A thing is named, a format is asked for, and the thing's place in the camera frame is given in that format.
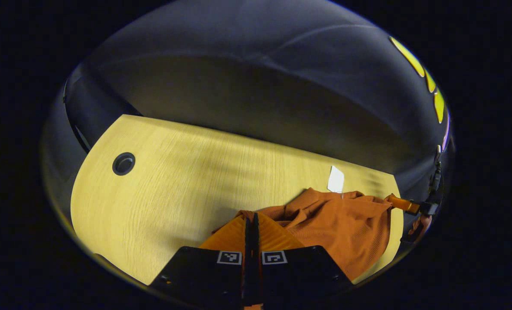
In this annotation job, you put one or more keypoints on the white paper tag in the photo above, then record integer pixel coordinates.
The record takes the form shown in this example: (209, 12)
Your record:
(336, 179)

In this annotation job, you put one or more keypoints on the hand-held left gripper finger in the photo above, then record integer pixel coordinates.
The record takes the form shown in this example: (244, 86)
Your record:
(256, 258)
(248, 258)

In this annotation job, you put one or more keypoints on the orange jacket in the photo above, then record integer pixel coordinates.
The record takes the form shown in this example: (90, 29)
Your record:
(346, 228)

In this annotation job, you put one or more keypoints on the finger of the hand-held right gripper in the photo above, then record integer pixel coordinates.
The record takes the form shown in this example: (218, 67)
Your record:
(404, 204)

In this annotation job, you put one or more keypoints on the black backdrop cloth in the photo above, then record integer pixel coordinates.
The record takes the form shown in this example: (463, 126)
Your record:
(239, 86)

